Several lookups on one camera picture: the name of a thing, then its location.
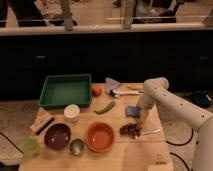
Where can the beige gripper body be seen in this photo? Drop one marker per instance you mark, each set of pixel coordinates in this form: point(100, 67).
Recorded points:
point(143, 116)

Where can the wooden brush black bristles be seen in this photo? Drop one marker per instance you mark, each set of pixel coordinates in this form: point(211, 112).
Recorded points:
point(41, 122)

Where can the dark grape bunch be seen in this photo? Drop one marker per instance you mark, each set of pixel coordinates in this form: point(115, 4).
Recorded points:
point(131, 130)

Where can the green pea pod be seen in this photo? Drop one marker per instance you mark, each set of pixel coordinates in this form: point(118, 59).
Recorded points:
point(106, 108)

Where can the orange fruit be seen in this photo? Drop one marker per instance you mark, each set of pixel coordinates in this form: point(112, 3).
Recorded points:
point(96, 90)

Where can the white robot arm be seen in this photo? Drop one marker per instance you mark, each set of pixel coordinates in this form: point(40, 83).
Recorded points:
point(199, 119)

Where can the grey spatula white handle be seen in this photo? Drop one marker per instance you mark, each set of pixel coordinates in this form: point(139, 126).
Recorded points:
point(112, 88)

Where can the green plastic cup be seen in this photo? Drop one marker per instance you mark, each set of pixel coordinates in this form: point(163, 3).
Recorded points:
point(31, 147)

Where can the blue sponge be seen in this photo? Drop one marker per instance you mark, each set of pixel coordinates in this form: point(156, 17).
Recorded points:
point(132, 111)

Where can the green plastic tray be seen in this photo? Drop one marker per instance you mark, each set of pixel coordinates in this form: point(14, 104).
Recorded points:
point(61, 90)

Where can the metal spoon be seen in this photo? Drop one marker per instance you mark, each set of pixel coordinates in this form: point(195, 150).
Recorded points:
point(147, 132)

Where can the orange bowl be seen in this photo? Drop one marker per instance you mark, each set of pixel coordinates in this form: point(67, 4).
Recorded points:
point(99, 137)

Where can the dark purple bowl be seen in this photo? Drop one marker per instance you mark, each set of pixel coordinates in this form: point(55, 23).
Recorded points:
point(57, 136)

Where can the small metal cup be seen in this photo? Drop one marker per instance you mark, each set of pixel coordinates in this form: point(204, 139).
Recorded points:
point(77, 147)

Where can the white lidded jar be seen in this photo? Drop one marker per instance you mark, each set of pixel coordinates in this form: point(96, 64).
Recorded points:
point(71, 113)

